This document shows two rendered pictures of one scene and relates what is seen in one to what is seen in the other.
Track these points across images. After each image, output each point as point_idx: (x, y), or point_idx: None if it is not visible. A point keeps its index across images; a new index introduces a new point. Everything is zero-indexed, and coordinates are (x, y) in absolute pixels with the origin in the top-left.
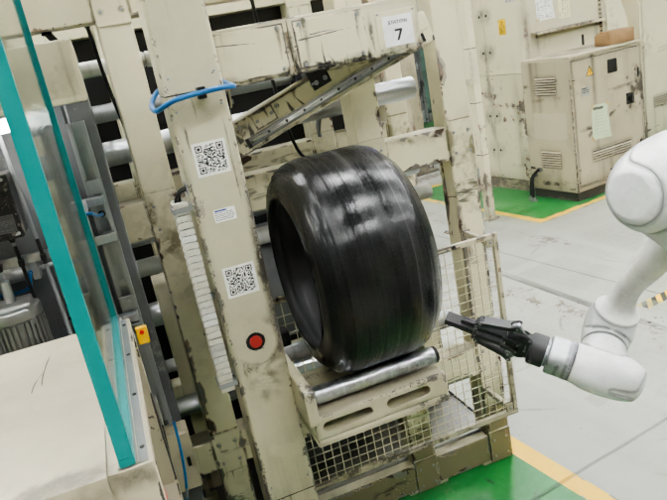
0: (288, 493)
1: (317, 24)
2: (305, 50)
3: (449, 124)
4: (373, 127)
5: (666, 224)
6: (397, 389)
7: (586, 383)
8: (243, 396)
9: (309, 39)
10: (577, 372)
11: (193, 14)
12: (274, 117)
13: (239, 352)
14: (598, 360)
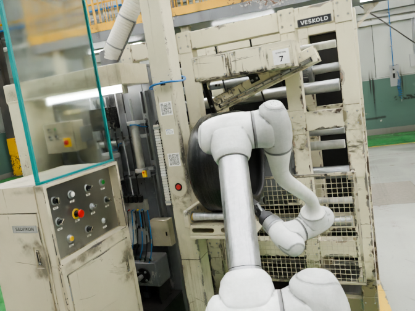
0: (188, 258)
1: (240, 53)
2: (234, 65)
3: (344, 107)
4: (298, 104)
5: (205, 150)
6: None
7: (272, 239)
8: (173, 208)
9: (236, 60)
10: (270, 233)
11: (162, 53)
12: (231, 95)
13: (171, 189)
14: (278, 229)
